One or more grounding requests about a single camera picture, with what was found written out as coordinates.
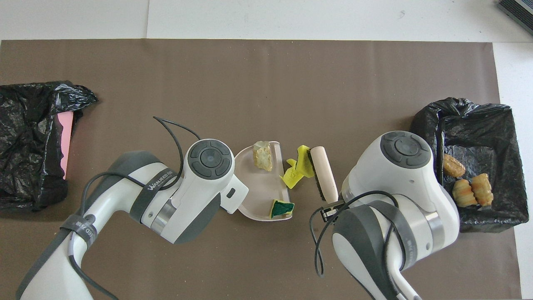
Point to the beige hand brush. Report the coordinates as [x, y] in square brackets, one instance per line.
[327, 175]

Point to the small yellow green sponge wedge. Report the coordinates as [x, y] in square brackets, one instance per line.
[282, 208]

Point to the notched yellow sponge piece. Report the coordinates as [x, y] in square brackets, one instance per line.
[292, 177]

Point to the curved yellow sponge piece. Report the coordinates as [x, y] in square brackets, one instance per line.
[305, 160]

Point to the pale pink plastic dustpan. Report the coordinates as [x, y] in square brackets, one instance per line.
[260, 191]

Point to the beige stone-like chunk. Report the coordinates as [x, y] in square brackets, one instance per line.
[262, 157]

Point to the brown toy bread bun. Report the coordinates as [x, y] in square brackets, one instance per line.
[454, 166]

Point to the striped orange toy croissant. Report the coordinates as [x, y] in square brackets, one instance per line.
[464, 193]

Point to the pale tan toy bread piece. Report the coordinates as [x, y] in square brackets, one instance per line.
[482, 189]

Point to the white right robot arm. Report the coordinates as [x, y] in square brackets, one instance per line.
[395, 191]

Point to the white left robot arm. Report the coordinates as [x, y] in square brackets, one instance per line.
[200, 187]

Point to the box-shaped black bag lined bin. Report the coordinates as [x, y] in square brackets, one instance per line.
[499, 125]

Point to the pink plastic bin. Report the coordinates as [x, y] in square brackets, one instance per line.
[65, 137]

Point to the crumpled black trash bag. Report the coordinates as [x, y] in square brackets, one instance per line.
[29, 146]

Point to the brown paper table mat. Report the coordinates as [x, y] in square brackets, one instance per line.
[333, 83]

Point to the dark ribbed grille object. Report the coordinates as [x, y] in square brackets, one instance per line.
[518, 12]

